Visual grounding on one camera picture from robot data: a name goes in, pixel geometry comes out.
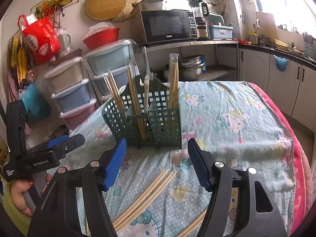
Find round bamboo board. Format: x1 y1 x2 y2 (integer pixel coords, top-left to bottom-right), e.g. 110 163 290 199
85 0 126 20

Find metal shelf rack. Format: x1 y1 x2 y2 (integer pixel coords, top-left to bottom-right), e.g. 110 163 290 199
137 41 239 81

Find left hand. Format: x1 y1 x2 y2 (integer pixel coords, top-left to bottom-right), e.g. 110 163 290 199
10 179 35 217

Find blue plastic box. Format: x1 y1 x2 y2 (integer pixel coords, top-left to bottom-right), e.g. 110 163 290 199
208 25 233 41

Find cartoon print table cloth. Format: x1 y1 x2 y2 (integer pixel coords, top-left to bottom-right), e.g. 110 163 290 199
66 80 297 237

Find red shopping bag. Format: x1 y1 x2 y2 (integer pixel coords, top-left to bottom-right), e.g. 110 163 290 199
18 14 61 65

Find black blender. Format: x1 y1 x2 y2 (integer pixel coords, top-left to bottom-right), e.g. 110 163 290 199
189 0 209 40

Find green plastic utensil basket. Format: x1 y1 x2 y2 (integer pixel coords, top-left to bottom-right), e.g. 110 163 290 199
102 75 182 149

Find yellow sleeve cuff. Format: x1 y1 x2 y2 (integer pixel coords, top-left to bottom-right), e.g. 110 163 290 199
3 182 31 236

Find stacked steel pots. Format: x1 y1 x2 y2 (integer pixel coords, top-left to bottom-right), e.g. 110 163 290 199
179 55 204 81

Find woven round mat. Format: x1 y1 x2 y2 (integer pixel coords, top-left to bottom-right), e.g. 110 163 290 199
111 0 138 22

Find pastel drawer tower left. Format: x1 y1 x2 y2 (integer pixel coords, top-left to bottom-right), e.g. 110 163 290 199
44 56 98 130

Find black microwave oven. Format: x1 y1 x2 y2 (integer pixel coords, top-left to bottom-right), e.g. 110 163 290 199
133 10 198 46

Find blue drawer tower right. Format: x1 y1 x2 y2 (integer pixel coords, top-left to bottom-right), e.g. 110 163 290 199
81 39 139 103

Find white kitchen cabinets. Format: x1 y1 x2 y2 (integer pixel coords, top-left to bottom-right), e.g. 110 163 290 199
239 48 315 131

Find pink red blanket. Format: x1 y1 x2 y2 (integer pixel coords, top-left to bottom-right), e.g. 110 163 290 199
250 83 313 233

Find bamboo chopstick pair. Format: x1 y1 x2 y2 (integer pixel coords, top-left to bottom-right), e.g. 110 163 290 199
104 70 126 113
141 47 154 114
126 64 147 141
113 170 177 232

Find red plastic basin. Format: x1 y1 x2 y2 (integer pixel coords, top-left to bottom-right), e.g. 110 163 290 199
83 27 120 50

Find blue hanging pouch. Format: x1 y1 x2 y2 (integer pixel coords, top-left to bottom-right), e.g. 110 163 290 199
274 55 289 72

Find fruit picture left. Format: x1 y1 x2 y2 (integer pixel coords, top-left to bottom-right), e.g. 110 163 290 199
31 0 78 19

